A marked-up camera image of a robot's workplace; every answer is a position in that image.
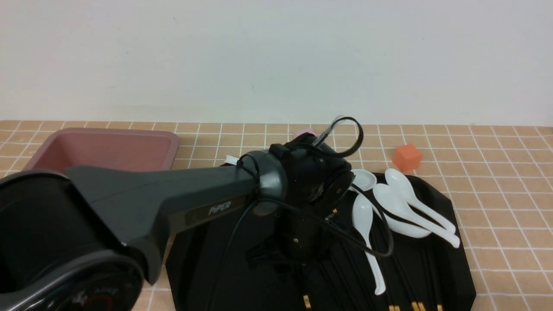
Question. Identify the white spoon front right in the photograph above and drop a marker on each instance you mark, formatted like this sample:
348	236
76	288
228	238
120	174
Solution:
397	206

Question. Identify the pink plastic bin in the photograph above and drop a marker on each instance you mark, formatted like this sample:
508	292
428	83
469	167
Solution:
127	150

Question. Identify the white spoon far left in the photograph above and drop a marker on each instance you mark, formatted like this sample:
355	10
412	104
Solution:
230	160

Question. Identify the pink cube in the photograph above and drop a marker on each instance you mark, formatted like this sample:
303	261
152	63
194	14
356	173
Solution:
304	132

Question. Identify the white spoon long vertical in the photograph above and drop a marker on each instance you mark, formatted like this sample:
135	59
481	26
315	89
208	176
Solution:
362	218

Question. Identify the black chopstick tray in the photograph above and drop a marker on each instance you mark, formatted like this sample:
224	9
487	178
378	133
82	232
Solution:
348	273
360	282
301	282
434	281

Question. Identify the black chopstick tray right two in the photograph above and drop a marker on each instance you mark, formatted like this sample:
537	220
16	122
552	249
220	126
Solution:
404	280

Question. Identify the white spoon far right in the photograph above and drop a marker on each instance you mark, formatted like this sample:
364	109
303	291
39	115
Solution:
403	187

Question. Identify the black chopstick tray right three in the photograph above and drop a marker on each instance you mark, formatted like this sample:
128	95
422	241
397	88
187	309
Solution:
425	295

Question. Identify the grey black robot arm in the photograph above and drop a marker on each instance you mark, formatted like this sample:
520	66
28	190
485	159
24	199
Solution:
86	240

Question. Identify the white spoon top middle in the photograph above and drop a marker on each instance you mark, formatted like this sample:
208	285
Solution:
363	180

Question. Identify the black octagonal tray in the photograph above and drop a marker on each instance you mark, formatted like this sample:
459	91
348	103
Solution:
195	255

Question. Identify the black chopstick tray right one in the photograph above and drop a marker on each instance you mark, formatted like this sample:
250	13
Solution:
387	294

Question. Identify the orange cube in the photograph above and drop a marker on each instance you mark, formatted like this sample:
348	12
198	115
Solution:
407	158

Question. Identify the white spoon under pile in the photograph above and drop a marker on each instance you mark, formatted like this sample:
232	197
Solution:
398	224

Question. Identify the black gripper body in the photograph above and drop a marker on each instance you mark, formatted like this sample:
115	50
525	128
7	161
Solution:
298	238

